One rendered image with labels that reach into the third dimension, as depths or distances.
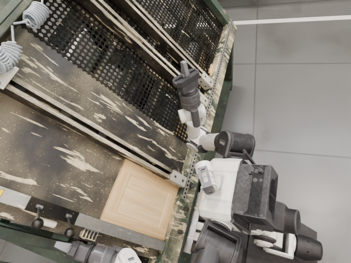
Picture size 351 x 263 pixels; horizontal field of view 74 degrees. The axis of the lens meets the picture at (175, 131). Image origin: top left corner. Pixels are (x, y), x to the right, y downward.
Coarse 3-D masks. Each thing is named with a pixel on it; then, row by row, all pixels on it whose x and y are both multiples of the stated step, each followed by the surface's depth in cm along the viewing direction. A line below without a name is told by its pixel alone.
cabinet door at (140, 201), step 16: (128, 160) 122; (128, 176) 120; (144, 176) 127; (112, 192) 113; (128, 192) 120; (144, 192) 126; (160, 192) 133; (176, 192) 141; (112, 208) 112; (128, 208) 118; (144, 208) 125; (160, 208) 132; (128, 224) 117; (144, 224) 123; (160, 224) 130
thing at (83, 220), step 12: (12, 192) 85; (12, 204) 84; (24, 204) 87; (84, 216) 101; (96, 228) 103; (108, 228) 107; (120, 228) 111; (132, 240) 115; (144, 240) 119; (156, 240) 124
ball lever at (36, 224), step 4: (36, 204) 88; (40, 204) 89; (36, 208) 88; (40, 208) 88; (36, 220) 79; (40, 220) 80; (32, 224) 78; (36, 224) 78; (40, 224) 79; (32, 228) 79; (36, 228) 79; (40, 228) 80
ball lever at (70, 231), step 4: (68, 216) 95; (68, 220) 92; (68, 224) 90; (68, 228) 86; (72, 228) 87; (64, 232) 86; (68, 232) 85; (72, 232) 86; (68, 236) 85; (72, 236) 86
